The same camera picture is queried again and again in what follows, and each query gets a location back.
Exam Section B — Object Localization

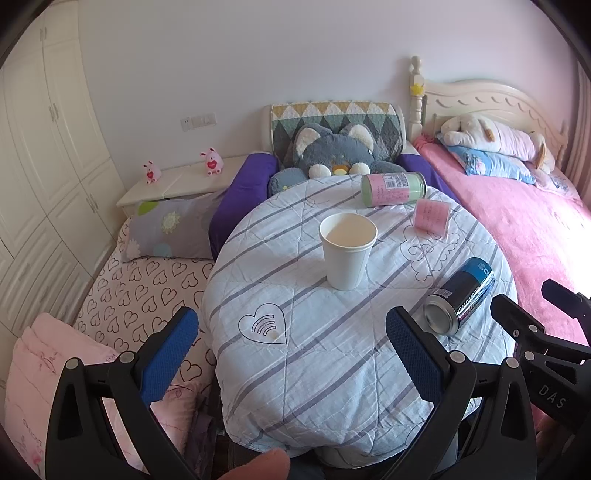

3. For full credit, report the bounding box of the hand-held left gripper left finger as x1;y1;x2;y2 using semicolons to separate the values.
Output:
45;306;200;480

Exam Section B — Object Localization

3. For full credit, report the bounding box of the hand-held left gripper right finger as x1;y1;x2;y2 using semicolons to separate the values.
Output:
385;307;539;480

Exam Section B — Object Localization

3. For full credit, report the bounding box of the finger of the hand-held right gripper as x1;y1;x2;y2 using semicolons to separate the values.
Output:
542;279;591;320
491;294;591;366

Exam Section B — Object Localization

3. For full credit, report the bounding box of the white paper cup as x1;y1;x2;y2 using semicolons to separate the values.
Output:
320;213;378;291

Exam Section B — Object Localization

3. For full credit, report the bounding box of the pink cup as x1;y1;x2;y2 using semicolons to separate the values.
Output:
413;198;452;236

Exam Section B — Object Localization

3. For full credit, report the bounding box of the person's left hand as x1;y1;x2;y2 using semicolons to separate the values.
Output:
229;448;291;480

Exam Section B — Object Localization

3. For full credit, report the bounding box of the blue drink can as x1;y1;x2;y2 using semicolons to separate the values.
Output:
423;257;496;336

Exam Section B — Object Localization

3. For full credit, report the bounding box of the heart print bed sheet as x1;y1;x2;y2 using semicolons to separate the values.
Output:
71;216;219;386

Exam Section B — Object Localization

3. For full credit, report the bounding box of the pink bedspread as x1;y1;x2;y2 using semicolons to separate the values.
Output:
412;134;591;348

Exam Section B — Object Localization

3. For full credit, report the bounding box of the white printed pillow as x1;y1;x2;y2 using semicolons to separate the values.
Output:
534;167;583;200

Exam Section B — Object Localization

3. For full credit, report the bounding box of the grey floral pillow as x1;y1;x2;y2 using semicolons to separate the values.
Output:
120;191;228;262

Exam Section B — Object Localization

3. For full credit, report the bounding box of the pink folded blanket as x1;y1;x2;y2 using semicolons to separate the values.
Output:
4;312;205;480

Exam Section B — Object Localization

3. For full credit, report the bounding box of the striped quilt covered table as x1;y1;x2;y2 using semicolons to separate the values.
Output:
201;174;519;459

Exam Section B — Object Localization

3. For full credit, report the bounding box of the blue printed pillow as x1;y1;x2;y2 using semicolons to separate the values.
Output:
445;145;539;186

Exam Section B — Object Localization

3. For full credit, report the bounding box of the green canister with pink label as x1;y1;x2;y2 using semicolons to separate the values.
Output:
361;171;427;208

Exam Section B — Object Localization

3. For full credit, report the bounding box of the purple bed bumper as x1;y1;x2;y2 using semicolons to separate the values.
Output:
209;153;280;260
399;152;462;205

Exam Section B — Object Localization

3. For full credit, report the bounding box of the white nightstand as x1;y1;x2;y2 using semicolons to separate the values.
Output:
116;154;253;209

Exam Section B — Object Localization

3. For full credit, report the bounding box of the white dog plush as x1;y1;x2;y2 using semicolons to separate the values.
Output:
436;114;557;175

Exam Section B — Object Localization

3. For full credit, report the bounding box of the pink bunny figurine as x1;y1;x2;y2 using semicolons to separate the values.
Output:
199;147;224;176
141;160;163;186

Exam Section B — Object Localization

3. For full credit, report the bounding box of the cream wooden bed headboard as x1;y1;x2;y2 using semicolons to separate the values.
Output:
408;55;591;185

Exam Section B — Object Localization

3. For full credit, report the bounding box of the grey cat plush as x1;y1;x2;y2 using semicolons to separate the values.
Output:
267;122;408;197

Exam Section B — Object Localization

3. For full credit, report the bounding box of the white wardrobe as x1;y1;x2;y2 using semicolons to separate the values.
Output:
0;0;126;326

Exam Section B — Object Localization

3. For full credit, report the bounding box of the diamond patterned quilted cover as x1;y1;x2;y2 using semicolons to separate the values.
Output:
270;101;404;161

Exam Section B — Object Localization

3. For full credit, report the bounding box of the white wall switch panel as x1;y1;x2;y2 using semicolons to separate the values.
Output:
180;113;218;132

